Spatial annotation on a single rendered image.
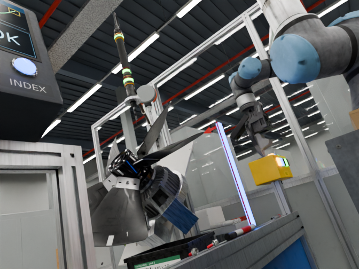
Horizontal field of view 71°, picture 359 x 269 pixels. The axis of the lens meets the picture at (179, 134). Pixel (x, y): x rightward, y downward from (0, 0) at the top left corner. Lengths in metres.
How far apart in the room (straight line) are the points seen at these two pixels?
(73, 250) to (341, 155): 0.49
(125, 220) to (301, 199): 0.92
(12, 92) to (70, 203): 0.14
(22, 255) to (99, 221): 5.70
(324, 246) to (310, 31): 1.07
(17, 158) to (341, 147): 0.54
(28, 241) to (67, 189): 6.28
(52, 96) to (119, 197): 0.67
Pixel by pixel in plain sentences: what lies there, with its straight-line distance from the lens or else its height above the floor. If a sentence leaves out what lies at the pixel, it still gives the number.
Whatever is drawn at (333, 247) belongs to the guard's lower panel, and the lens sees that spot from 1.47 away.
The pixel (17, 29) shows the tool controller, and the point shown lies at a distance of 0.39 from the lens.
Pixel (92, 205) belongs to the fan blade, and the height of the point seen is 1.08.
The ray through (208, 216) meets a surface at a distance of 1.44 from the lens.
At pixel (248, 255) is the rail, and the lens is 0.65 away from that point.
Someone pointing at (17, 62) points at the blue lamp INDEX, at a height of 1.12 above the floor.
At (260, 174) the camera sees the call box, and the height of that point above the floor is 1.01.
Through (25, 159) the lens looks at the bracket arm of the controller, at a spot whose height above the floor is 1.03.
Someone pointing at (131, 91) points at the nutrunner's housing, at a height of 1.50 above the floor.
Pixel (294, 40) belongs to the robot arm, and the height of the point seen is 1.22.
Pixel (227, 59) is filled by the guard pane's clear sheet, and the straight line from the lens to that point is 1.75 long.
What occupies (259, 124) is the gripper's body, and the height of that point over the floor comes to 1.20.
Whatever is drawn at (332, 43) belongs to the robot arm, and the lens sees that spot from 0.67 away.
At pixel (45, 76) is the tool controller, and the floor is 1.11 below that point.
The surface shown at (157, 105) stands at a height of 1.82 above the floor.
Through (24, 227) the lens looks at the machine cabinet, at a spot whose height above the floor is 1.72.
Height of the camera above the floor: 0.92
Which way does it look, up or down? 19 degrees up
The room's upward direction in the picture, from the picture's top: 15 degrees counter-clockwise
